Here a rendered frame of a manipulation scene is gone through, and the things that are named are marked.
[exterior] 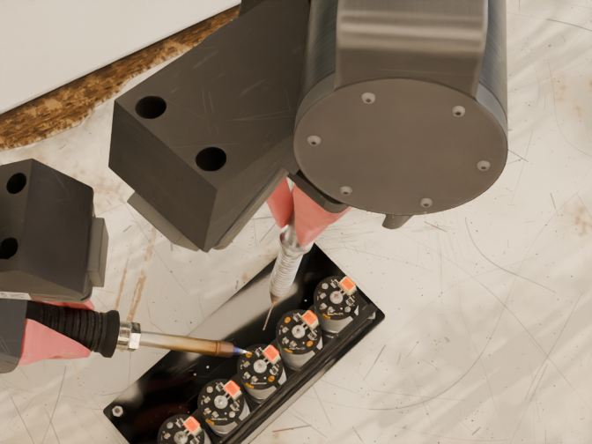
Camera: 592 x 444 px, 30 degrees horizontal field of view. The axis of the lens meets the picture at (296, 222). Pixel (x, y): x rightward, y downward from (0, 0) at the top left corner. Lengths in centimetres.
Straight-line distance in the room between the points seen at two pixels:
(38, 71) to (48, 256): 35
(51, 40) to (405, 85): 51
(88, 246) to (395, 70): 20
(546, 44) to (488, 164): 46
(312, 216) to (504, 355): 26
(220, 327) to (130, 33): 21
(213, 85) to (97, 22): 43
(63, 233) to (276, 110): 12
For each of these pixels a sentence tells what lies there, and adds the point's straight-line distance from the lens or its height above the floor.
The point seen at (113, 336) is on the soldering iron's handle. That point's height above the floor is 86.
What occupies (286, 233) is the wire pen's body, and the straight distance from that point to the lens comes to 50.
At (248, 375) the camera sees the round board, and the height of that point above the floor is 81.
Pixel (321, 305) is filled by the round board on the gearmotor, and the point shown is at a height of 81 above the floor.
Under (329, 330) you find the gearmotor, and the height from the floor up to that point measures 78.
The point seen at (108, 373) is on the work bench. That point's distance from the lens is 67.
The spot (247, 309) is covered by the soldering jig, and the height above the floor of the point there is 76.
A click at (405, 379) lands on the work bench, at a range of 66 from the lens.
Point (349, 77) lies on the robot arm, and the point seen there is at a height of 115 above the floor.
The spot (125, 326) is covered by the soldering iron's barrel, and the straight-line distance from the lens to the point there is 58.
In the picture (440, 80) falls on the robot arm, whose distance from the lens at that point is 27.
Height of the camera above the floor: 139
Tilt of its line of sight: 70 degrees down
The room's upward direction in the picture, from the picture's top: 6 degrees counter-clockwise
